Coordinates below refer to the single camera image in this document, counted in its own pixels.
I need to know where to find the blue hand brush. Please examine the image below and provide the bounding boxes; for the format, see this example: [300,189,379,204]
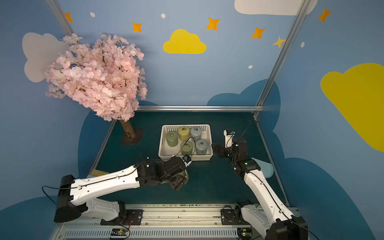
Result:
[89,169,109,177]

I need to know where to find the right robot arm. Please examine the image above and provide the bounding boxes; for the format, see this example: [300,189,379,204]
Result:
[212,137,309,240]

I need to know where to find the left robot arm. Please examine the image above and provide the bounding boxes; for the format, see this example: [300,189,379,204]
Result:
[54,155,192,225]

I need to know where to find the dark tree base plate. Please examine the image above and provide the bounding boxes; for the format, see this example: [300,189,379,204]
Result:
[120,128,144,145]

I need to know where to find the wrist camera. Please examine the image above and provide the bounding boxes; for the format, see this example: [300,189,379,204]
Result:
[224,129,236,148]
[182,155,192,167]

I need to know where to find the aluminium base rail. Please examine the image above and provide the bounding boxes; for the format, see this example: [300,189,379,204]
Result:
[51,204,263,240]

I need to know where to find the light blue dustpan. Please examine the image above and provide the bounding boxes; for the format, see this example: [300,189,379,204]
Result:
[252,158,274,179]

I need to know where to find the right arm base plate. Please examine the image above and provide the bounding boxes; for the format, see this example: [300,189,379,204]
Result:
[221,207,266,226]

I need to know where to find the yellow canister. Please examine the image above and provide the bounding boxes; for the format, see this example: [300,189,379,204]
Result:
[178,126,190,142]
[179,170,189,185]

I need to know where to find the pink cherry blossom tree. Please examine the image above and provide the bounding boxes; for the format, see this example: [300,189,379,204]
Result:
[45,34,148,139]

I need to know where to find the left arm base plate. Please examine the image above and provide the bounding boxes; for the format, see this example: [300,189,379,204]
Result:
[100,209,144,226]

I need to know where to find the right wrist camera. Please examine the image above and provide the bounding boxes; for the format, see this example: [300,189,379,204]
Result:
[224,129,236,148]

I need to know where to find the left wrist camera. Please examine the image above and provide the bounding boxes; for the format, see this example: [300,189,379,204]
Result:
[182,155,192,167]

